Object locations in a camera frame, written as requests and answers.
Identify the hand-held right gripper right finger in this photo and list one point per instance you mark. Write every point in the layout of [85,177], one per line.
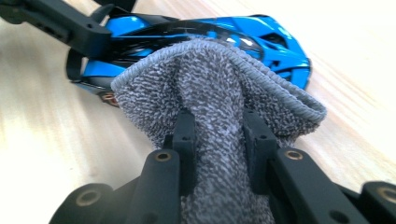
[299,186]

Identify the blue toy car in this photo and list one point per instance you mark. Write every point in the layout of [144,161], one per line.
[274,46]

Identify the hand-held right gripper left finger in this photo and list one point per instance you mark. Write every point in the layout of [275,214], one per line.
[162,186]

